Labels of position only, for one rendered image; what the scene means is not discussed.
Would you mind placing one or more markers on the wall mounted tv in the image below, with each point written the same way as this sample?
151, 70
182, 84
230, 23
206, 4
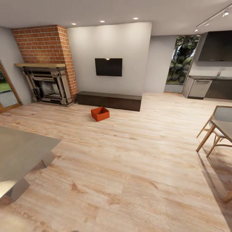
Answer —
108, 66

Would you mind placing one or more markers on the straight chair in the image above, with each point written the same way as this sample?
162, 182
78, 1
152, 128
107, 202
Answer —
221, 113

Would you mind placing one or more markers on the door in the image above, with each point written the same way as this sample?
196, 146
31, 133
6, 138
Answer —
8, 97

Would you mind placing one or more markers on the storage box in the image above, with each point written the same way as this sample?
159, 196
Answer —
100, 113

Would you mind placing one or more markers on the dishwasher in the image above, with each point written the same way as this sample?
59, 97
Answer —
199, 89

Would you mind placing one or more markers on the wood fireplace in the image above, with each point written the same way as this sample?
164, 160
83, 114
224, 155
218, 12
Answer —
49, 85

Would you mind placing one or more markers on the breakfast table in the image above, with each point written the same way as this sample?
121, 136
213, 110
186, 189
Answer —
226, 129

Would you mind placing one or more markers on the coffee table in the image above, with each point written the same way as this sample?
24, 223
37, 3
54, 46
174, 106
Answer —
20, 152

